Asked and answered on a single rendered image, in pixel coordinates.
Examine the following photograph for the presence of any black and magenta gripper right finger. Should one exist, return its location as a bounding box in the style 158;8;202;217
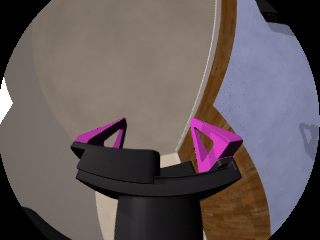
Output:
190;117;243;173

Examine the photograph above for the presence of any black lighting desk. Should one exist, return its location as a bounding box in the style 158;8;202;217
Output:
255;0;287;25

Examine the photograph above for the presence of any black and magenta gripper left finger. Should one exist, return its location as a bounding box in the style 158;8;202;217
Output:
75;118;127;148

